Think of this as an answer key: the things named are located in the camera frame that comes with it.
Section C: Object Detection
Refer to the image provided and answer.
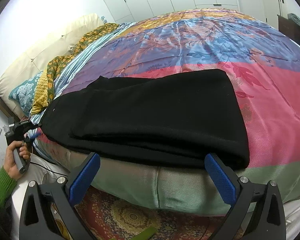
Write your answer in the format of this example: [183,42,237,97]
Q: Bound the black pants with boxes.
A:
[40,69,250,170]

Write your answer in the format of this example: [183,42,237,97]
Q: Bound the green sleeved left forearm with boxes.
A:
[0,167,17,210]

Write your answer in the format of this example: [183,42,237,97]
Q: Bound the person's left hand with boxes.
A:
[2,141,31,181]

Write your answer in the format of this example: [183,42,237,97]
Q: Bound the teal floral pillow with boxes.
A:
[8,72,43,116]

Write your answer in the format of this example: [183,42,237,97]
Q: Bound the yellow green floral cloth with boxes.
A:
[31,23,119,115]

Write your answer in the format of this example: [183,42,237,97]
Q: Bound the red patterned rug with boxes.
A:
[75,186,223,239]

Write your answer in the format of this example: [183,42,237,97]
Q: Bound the blue striped bed sheet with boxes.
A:
[30,22,135,124]

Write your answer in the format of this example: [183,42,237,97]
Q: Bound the dark wooden side table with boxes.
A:
[277,15,300,45]

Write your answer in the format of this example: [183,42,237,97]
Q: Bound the white door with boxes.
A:
[262,0,283,29]

